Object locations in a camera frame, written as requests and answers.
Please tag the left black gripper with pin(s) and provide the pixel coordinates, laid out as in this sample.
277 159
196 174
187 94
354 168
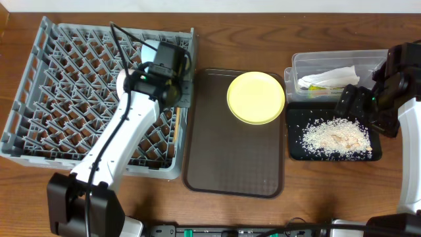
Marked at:
186 93

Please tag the spilled rice pile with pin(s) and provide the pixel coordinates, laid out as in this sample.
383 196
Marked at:
338 136

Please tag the light blue bowl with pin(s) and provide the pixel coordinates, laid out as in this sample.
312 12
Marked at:
148 54

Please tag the green snack wrapper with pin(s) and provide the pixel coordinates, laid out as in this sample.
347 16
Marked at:
316 91

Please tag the yellow plate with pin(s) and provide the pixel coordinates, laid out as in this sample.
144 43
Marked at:
255 98

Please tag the grey dishwasher rack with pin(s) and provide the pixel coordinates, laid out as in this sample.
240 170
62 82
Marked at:
67 95

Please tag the black waste bin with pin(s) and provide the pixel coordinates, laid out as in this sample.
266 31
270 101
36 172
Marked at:
299 114

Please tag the wooden chopstick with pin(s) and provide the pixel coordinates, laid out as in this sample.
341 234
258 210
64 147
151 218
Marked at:
177 123

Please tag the brown plastic tray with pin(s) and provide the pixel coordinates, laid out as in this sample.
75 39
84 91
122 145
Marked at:
226 155

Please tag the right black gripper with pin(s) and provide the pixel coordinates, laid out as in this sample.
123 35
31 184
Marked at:
355 107

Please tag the clear plastic bin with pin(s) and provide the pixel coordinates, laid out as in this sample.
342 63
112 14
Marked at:
366 62

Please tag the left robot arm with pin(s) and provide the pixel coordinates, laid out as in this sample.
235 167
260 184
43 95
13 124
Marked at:
84 203

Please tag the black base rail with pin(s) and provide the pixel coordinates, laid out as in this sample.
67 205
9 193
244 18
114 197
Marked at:
173 230

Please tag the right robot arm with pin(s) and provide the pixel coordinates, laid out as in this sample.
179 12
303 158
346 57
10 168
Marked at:
392 106

